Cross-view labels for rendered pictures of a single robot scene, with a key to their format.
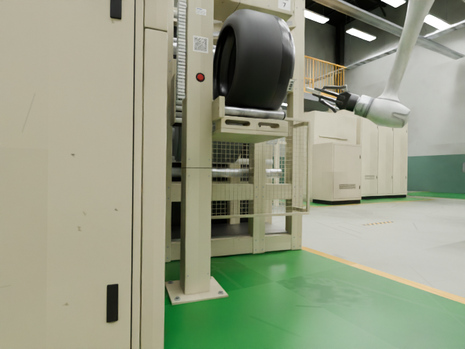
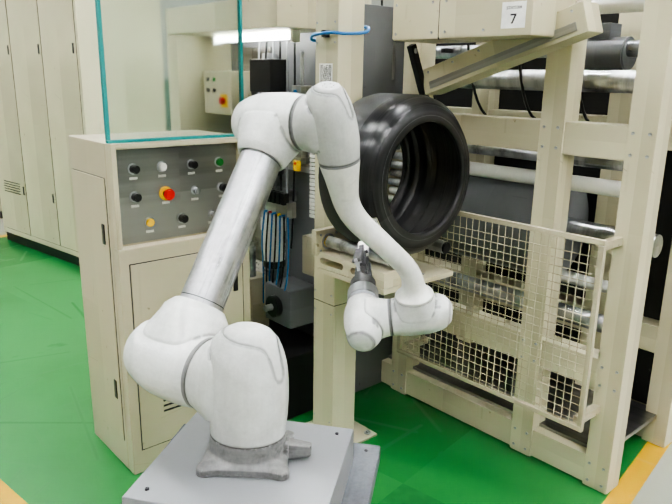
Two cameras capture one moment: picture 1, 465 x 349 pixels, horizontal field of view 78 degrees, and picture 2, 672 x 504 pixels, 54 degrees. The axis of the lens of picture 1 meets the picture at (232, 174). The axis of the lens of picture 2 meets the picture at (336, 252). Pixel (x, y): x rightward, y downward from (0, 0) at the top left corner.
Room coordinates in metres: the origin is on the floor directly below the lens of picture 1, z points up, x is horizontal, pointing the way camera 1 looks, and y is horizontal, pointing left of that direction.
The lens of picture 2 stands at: (0.56, -2.19, 1.50)
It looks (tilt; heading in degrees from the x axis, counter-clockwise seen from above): 15 degrees down; 69
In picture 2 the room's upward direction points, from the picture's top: 1 degrees clockwise
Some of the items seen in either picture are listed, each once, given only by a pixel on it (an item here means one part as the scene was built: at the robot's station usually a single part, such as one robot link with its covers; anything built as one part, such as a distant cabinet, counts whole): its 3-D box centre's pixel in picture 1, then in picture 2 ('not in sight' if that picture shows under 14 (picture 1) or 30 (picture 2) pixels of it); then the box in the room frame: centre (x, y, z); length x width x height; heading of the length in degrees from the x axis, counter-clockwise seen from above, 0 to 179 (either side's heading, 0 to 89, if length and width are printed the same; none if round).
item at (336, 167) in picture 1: (336, 174); not in sight; (6.11, -2.23, 0.62); 0.90 x 0.56 x 1.25; 119
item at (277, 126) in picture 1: (252, 125); (357, 267); (1.43, -0.10, 0.83); 0.36 x 0.09 x 0.06; 111
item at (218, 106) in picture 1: (210, 115); (353, 235); (1.50, 0.12, 0.90); 0.40 x 0.03 x 0.10; 21
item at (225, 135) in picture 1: (241, 136); (384, 270); (1.56, -0.05, 0.80); 0.37 x 0.36 x 0.02; 21
